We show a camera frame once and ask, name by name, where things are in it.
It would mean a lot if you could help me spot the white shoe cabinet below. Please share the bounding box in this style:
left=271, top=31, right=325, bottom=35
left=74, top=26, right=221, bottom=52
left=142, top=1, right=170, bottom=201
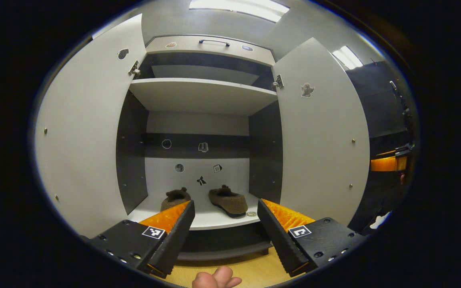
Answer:
left=34, top=14, right=371, bottom=261

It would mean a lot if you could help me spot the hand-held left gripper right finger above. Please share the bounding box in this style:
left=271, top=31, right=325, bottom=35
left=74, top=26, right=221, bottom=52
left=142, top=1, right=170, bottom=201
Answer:
left=257, top=199, right=369, bottom=278

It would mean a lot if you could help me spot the long ceiling light panel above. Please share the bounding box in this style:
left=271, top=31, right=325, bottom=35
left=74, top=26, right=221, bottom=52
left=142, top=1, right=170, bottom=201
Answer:
left=189, top=0, right=291, bottom=24

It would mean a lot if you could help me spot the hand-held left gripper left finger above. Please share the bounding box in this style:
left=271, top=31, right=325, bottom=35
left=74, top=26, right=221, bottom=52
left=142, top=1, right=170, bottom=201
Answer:
left=88, top=200, right=196, bottom=279

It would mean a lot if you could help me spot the brown fuzzy shoe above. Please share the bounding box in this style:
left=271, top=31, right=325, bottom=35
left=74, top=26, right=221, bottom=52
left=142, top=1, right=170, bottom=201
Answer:
left=160, top=187, right=192, bottom=213
left=208, top=184, right=249, bottom=219

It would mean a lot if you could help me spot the black drawer handle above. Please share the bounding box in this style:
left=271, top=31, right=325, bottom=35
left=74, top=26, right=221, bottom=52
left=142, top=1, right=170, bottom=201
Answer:
left=198, top=39, right=231, bottom=48

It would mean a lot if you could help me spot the white cabinet door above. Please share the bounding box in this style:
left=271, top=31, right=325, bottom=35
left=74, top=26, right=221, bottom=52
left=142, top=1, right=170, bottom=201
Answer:
left=34, top=14, right=148, bottom=239
left=272, top=37, right=371, bottom=227

